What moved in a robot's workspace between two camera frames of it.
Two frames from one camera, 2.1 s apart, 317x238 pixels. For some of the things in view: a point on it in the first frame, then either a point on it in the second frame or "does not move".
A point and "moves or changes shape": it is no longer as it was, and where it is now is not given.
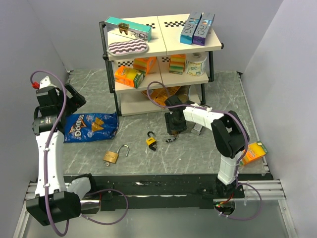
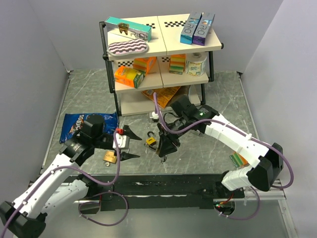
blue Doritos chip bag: (90, 126) does not move
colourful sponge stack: (177, 64) does not move
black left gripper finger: (74, 92) → (125, 155)
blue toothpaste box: (186, 35) does not move
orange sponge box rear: (146, 64) does not move
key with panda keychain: (171, 140) moves or changes shape
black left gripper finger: (78, 101) → (128, 132)
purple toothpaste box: (202, 29) does not move
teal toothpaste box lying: (113, 24) does not move
